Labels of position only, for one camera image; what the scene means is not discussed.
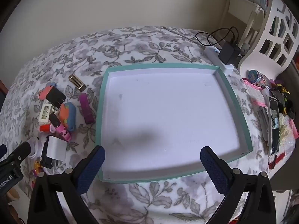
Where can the beige round object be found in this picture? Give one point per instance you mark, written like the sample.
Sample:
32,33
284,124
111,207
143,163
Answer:
12,194

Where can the black charger plug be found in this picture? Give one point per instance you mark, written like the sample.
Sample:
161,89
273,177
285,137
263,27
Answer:
54,98

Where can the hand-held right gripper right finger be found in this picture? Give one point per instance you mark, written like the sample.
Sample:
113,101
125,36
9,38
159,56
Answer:
213,170

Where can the red glue bottle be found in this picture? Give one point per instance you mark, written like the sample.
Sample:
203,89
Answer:
45,127

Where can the white wooden rack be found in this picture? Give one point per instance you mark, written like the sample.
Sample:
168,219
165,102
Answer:
243,9

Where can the white-faced black box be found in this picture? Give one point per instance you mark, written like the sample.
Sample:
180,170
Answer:
56,148

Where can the red comb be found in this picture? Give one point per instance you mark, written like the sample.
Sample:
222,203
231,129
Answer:
277,159

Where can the black gold trinket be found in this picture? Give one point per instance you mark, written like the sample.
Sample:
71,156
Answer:
282,98

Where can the small pink item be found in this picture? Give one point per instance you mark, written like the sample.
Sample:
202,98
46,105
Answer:
293,128

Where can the white power strip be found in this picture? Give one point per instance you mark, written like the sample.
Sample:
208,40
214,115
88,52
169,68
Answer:
216,57

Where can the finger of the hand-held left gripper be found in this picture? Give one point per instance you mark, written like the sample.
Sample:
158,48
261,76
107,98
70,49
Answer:
22,150
2,151

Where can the pink blue rectangular case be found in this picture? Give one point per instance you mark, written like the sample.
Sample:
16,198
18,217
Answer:
44,93

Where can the teal white shallow tray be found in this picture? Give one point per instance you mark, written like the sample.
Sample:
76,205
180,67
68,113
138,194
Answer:
168,112

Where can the pink plastic toy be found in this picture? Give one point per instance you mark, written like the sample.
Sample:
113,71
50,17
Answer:
63,133

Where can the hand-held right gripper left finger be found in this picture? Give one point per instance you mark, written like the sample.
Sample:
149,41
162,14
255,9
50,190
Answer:
91,168

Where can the pink white knitted pouch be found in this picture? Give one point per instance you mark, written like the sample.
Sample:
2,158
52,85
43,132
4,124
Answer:
255,95

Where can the smartphone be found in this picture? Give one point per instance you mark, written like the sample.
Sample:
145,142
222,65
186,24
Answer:
274,126

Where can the cream hair claw clip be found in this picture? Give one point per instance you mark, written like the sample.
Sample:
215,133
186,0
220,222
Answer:
42,117

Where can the small black cylinder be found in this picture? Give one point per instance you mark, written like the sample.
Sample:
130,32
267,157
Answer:
54,119

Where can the grey slim case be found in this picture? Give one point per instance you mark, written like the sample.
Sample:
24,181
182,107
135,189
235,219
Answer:
264,123

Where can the floral grey white blanket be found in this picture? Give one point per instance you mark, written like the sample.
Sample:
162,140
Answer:
151,46

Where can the gold patterned lighter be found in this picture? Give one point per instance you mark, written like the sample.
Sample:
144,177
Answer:
77,82

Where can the white plastic lattice basket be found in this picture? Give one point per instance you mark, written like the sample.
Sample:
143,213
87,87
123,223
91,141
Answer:
255,58

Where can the iridescent wristwatch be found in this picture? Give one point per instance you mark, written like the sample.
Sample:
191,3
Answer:
255,77

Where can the orange blue rectangular case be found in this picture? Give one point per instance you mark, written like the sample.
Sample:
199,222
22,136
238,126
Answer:
65,114

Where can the purple translucent lighter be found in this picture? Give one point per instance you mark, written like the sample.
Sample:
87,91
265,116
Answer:
86,109

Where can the black power adapter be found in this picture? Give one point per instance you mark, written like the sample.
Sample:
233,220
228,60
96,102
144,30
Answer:
229,52

